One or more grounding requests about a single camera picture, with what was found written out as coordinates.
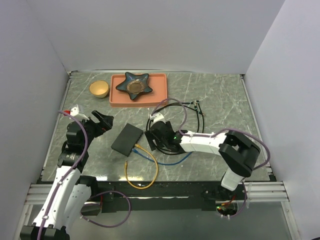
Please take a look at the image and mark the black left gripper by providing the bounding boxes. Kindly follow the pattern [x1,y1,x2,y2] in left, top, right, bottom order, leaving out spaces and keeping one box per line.
[80,110,113,149]

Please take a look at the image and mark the yellow ethernet cable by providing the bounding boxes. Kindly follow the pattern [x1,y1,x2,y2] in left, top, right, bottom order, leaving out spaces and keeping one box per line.
[124,143,159,190]

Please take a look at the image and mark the blue ethernet cable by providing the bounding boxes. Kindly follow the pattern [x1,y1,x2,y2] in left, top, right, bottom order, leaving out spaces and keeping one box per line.
[131,147,193,167]

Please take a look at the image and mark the black network switch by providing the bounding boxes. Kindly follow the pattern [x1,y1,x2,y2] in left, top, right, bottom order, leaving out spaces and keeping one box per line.
[111,123,144,157]

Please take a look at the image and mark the black coaxial cable bundle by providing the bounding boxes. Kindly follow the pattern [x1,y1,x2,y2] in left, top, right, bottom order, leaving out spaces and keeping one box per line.
[145,99,206,156]

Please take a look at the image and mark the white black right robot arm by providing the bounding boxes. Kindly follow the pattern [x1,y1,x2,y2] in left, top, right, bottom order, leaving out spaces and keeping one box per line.
[145,121,261,200]

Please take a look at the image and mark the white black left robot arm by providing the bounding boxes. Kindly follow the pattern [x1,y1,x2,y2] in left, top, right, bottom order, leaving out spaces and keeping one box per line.
[19,107,114,240]

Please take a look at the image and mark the yellow wooden bowl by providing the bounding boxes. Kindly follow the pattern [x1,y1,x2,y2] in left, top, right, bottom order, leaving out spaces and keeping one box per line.
[89,80,110,99]

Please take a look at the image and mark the blue star-shaped dish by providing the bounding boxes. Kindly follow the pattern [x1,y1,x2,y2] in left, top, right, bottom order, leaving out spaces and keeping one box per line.
[115,72,153,101]

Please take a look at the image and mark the salmon pink tray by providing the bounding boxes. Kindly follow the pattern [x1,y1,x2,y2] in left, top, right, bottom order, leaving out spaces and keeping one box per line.
[109,73,168,108]

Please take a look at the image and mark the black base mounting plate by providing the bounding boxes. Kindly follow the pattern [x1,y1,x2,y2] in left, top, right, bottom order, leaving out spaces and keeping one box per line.
[77,176,246,213]

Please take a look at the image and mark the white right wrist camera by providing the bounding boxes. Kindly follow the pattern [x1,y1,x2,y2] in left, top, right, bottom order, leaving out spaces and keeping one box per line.
[149,112,165,123]

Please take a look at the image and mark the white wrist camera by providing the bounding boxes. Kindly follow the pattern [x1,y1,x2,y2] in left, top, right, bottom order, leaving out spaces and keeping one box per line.
[64,104,89,122]
[149,112,165,123]

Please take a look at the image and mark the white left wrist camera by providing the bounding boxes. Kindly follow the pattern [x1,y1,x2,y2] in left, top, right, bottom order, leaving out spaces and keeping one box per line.
[64,104,89,122]

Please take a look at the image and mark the aluminium frame rail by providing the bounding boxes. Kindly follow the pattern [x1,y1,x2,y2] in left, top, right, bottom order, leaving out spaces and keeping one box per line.
[24,182,290,205]

